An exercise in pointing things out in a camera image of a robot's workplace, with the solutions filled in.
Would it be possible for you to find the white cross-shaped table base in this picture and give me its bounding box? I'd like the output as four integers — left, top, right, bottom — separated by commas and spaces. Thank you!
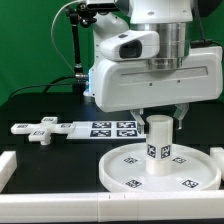
11, 117, 76, 145

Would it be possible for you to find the white right fence block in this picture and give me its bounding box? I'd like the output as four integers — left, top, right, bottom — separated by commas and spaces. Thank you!
210, 147, 224, 181

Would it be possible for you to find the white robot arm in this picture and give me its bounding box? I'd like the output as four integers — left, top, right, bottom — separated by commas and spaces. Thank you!
86, 0, 223, 133

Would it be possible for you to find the white marker tag sheet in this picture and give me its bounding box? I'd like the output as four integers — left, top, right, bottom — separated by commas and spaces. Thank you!
67, 121, 145, 140

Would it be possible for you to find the white front fence bar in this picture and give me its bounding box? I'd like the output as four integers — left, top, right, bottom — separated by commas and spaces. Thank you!
0, 190, 224, 223

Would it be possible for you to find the white left fence block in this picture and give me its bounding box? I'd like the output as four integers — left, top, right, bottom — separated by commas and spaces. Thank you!
0, 151, 17, 193

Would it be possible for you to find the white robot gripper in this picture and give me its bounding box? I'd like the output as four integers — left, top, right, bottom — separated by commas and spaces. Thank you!
95, 47, 223, 134

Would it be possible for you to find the white round table top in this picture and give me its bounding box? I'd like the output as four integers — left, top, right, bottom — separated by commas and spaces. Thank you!
99, 143, 221, 192

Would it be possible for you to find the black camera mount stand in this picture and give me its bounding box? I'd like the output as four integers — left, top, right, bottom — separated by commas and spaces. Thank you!
65, 3, 96, 91

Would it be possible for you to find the white fence block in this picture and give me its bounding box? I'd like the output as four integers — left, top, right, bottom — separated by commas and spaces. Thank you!
0, 151, 17, 193
210, 147, 224, 181

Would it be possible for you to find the grey cable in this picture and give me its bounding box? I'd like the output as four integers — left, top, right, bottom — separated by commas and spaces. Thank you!
50, 0, 88, 75

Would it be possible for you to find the black cable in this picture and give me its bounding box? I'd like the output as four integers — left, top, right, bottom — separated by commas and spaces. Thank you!
7, 75, 88, 101

